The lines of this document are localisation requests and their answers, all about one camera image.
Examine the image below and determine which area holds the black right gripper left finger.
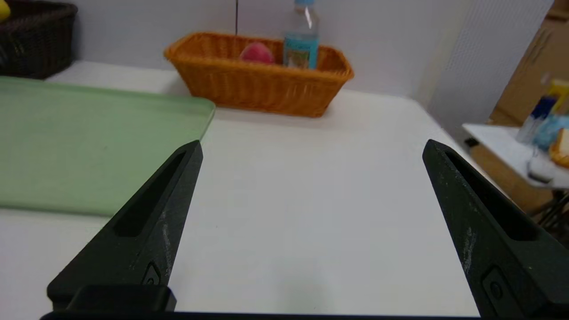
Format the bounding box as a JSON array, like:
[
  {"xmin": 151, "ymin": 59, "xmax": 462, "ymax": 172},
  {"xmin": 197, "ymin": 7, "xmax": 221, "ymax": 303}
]
[{"xmin": 47, "ymin": 140, "xmax": 204, "ymax": 312}]

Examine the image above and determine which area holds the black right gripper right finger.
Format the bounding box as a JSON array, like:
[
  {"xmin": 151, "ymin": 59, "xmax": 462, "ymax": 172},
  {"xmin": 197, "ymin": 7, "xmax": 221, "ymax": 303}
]
[{"xmin": 422, "ymin": 139, "xmax": 569, "ymax": 317}]

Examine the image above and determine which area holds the red peach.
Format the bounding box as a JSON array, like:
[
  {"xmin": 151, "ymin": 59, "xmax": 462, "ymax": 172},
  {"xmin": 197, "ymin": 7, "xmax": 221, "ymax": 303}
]
[{"xmin": 239, "ymin": 42, "xmax": 275, "ymax": 64}]

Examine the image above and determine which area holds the clear water bottle blue cap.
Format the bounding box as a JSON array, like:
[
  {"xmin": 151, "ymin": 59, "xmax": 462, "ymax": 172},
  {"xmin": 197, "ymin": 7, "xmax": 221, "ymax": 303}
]
[{"xmin": 283, "ymin": 0, "xmax": 320, "ymax": 69}]

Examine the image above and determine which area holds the orange wicker basket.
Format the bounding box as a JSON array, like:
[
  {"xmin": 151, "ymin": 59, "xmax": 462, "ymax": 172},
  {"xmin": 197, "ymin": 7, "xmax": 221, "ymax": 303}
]
[{"xmin": 164, "ymin": 31, "xmax": 355, "ymax": 118}]

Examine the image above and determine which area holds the dark brown wicker basket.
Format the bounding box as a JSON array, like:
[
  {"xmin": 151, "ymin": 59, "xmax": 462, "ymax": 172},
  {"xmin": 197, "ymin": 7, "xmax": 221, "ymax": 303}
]
[{"xmin": 0, "ymin": 0, "xmax": 79, "ymax": 80}]

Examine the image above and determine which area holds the black and white flat item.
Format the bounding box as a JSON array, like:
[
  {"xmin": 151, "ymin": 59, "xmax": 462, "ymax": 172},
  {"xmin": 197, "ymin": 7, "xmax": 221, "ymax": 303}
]
[{"xmin": 527, "ymin": 156, "xmax": 558, "ymax": 184}]

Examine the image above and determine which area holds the light green plastic tray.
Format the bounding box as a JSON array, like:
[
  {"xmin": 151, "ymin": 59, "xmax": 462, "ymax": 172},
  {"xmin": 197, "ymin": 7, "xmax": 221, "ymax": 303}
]
[{"xmin": 0, "ymin": 76, "xmax": 216, "ymax": 217}]

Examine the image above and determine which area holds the white side table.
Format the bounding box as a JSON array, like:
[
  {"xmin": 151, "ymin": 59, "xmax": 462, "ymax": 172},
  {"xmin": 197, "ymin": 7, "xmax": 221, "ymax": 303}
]
[{"xmin": 461, "ymin": 123, "xmax": 569, "ymax": 190}]

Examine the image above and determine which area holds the orange yellow item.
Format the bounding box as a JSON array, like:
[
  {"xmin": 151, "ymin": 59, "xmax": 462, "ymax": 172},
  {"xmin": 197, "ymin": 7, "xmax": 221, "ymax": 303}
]
[{"xmin": 549, "ymin": 128, "xmax": 569, "ymax": 168}]

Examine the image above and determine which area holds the light blue round container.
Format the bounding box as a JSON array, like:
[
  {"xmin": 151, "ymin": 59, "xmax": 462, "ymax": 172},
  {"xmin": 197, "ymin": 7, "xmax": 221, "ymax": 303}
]
[{"xmin": 533, "ymin": 115, "xmax": 569, "ymax": 152}]

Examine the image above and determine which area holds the clear bottle dark blue cap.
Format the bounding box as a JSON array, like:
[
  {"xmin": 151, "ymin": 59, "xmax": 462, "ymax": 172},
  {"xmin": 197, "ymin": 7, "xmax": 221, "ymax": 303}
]
[{"xmin": 516, "ymin": 96, "xmax": 557, "ymax": 144}]

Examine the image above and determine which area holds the yellow bottle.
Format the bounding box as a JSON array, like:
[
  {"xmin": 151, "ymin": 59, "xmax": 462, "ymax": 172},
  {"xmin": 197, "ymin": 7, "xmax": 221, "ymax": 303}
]
[{"xmin": 547, "ymin": 79, "xmax": 569, "ymax": 116}]

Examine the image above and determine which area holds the wooden cabinet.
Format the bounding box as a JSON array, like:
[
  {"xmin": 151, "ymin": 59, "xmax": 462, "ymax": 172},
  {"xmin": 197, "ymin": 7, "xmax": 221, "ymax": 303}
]
[{"xmin": 469, "ymin": 0, "xmax": 569, "ymax": 214}]

